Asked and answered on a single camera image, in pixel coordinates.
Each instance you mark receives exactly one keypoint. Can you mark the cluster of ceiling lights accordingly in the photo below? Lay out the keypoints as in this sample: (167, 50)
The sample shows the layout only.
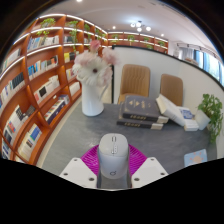
(139, 26)

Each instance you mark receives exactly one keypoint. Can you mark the green potted plant white pot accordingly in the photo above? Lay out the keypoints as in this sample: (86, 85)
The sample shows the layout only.
(210, 110)

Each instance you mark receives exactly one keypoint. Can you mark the window with curtains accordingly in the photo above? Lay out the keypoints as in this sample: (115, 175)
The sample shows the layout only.
(206, 63)

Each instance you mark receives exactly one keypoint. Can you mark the curved wooden bookshelf unit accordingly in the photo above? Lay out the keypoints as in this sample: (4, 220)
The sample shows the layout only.
(33, 90)

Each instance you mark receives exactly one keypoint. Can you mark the white computer mouse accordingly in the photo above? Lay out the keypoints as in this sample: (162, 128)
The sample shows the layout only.
(113, 160)

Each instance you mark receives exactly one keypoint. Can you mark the wooden wall shelf with plants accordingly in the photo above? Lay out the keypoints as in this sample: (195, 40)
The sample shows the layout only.
(140, 40)

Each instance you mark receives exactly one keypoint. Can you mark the pink and white flower bouquet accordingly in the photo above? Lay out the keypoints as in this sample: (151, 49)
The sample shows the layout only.
(93, 70)

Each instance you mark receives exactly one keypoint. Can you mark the white leaning book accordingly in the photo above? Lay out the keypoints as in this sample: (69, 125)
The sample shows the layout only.
(170, 110)

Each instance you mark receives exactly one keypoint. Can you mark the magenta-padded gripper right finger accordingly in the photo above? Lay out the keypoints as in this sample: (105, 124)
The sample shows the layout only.
(150, 171)

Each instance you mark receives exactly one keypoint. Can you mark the tan upholstered chair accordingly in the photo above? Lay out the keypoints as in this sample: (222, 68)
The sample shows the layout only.
(135, 81)
(171, 88)

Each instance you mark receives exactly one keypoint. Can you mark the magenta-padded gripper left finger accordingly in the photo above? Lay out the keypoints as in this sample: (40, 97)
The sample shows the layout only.
(76, 171)

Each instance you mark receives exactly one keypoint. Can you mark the white ceramic pitcher vase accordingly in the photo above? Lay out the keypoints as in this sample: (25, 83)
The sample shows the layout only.
(91, 101)

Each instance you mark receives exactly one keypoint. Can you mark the light blue printed mouse pad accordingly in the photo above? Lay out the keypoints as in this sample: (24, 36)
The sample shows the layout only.
(196, 157)

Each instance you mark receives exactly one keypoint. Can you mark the dark grey hardcover book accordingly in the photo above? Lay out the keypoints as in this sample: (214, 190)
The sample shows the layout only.
(140, 124)
(141, 106)

